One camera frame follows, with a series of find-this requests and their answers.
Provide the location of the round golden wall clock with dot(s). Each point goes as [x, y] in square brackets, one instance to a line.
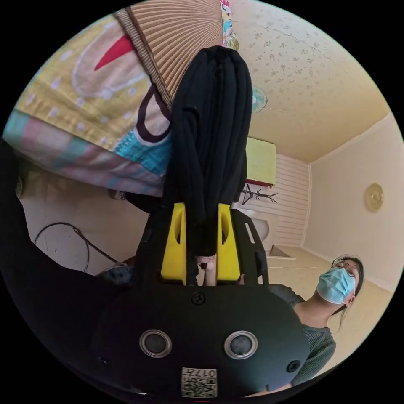
[374, 197]

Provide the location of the wall fan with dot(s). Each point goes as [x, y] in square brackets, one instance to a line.
[259, 99]

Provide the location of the person's left hand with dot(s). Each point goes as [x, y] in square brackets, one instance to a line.
[209, 268]

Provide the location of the black coat rack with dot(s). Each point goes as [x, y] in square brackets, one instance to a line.
[254, 193]

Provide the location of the bed with mat and printed sheet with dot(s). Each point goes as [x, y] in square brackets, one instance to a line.
[79, 79]

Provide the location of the person's body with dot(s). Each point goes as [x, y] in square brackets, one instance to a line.
[315, 347]

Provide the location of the black pants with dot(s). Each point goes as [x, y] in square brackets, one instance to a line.
[214, 126]

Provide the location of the yellow-green curtain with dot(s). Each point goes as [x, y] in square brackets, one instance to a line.
[261, 162]

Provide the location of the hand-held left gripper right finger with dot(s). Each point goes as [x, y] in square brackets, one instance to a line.
[228, 255]

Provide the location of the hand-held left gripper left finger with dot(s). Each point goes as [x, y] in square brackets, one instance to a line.
[173, 252]

